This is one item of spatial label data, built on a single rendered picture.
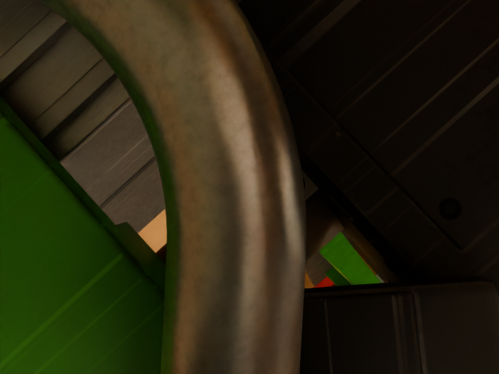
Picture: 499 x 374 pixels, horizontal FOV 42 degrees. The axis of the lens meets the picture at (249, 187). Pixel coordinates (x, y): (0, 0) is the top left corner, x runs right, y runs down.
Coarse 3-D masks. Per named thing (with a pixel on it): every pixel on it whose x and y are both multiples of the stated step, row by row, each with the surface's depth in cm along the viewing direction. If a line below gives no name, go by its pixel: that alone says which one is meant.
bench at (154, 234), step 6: (162, 216) 96; (150, 222) 95; (156, 222) 96; (162, 222) 98; (144, 228) 95; (150, 228) 97; (156, 228) 98; (162, 228) 100; (144, 234) 97; (150, 234) 99; (156, 234) 101; (162, 234) 103; (150, 240) 101; (156, 240) 103; (162, 240) 105; (150, 246) 103; (156, 246) 105; (162, 246) 108
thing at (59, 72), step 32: (0, 0) 19; (32, 0) 19; (0, 32) 19; (32, 32) 19; (64, 32) 19; (0, 64) 19; (32, 64) 19; (64, 64) 19; (96, 64) 19; (32, 96) 19; (64, 96) 19; (96, 96) 19; (128, 96) 19; (32, 128) 19; (64, 128) 19; (96, 128) 19; (64, 160) 19
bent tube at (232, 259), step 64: (64, 0) 13; (128, 0) 13; (192, 0) 13; (128, 64) 13; (192, 64) 12; (256, 64) 13; (192, 128) 13; (256, 128) 13; (192, 192) 13; (256, 192) 13; (192, 256) 13; (256, 256) 13; (192, 320) 13; (256, 320) 13
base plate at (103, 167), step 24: (120, 120) 61; (96, 144) 62; (120, 144) 65; (144, 144) 69; (72, 168) 62; (96, 168) 66; (120, 168) 69; (144, 168) 74; (96, 192) 70; (120, 192) 74; (144, 192) 79; (120, 216) 80; (144, 216) 85
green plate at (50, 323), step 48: (0, 96) 18; (0, 144) 17; (0, 192) 17; (48, 192) 17; (0, 240) 17; (48, 240) 17; (96, 240) 17; (144, 240) 25; (0, 288) 17; (48, 288) 17; (96, 288) 17; (144, 288) 17; (0, 336) 17; (48, 336) 17; (96, 336) 17; (144, 336) 17
